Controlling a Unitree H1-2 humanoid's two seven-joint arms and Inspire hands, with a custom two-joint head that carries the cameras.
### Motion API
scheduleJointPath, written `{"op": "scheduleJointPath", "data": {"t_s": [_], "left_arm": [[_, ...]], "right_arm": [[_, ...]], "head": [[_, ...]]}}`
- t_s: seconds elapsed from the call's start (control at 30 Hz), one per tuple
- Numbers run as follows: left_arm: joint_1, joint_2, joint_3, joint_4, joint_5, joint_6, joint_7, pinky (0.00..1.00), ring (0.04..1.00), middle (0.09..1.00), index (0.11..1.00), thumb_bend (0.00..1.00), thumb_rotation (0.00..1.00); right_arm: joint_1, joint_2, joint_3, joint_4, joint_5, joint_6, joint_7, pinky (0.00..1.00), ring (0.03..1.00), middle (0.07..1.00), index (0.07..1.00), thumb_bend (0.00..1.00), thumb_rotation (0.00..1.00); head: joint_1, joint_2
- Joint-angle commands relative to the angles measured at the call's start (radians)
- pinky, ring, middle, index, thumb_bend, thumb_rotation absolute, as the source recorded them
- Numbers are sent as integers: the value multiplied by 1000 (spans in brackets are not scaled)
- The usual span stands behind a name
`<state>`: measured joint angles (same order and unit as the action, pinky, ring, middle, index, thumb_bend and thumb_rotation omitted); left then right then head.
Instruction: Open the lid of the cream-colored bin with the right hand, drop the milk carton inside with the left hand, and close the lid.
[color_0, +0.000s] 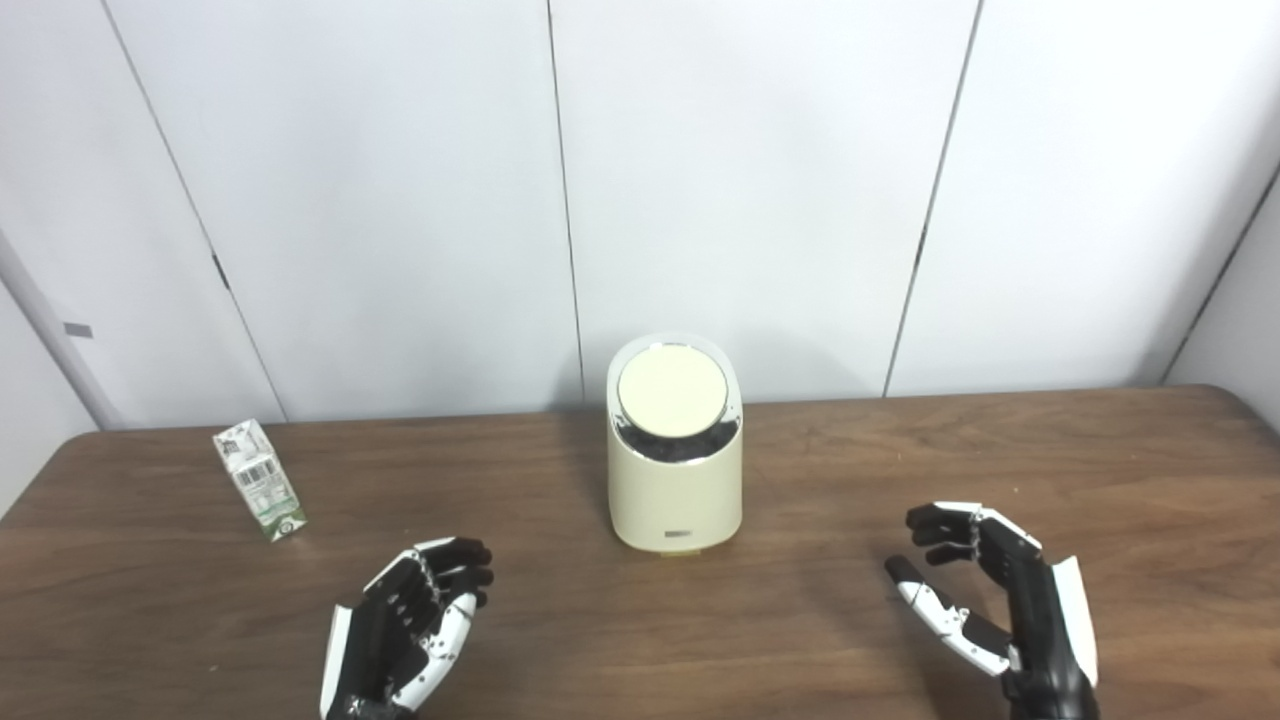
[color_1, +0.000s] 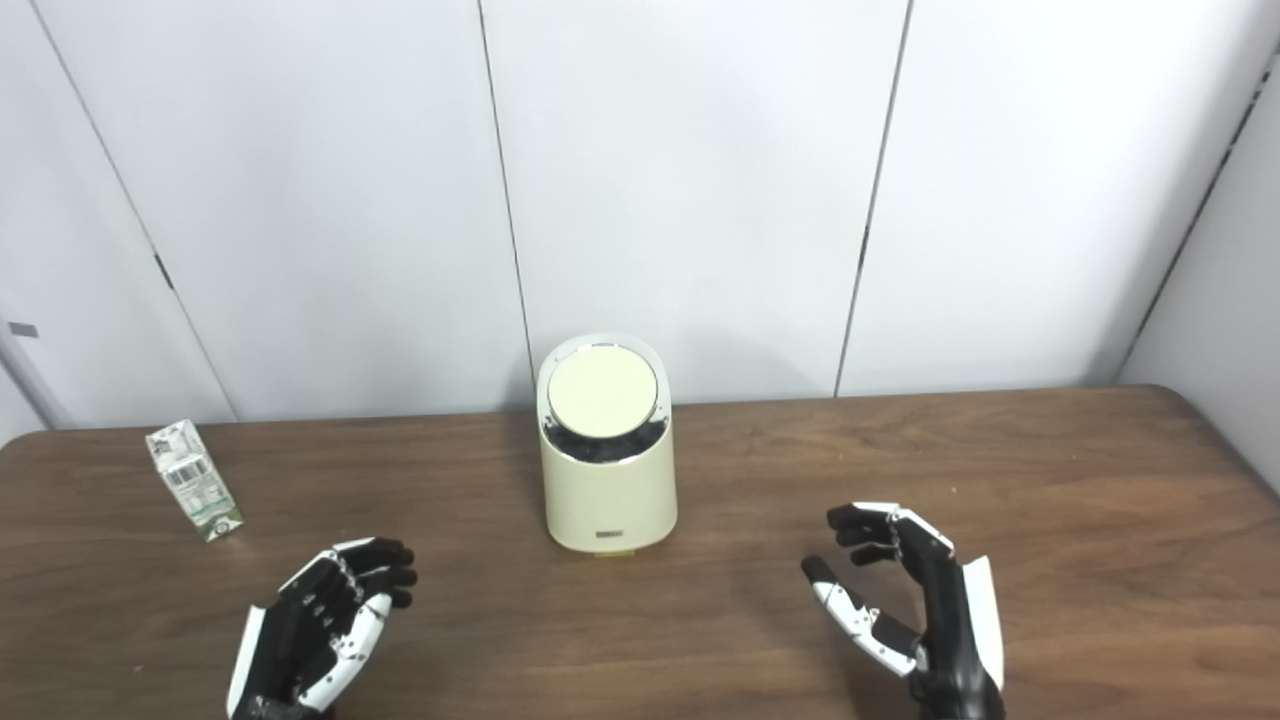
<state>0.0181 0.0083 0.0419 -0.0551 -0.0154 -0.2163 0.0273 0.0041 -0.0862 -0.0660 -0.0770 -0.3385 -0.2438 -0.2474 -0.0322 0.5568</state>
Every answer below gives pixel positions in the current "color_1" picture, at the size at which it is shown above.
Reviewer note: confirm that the white green milk carton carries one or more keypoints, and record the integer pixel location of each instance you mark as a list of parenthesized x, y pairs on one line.
[(192, 482)]

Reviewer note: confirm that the small gray wall tag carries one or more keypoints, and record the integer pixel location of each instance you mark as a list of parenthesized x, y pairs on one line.
[(23, 330)]

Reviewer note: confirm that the cream-colored round bin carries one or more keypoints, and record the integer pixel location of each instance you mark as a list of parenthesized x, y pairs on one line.
[(605, 500)]

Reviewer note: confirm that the cream round bin lid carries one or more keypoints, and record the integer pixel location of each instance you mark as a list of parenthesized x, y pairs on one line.
[(602, 390)]

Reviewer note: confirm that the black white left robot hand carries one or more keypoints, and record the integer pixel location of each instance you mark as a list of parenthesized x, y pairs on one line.
[(300, 630)]

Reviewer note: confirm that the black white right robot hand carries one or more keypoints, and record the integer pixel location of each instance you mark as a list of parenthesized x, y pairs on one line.
[(950, 630)]

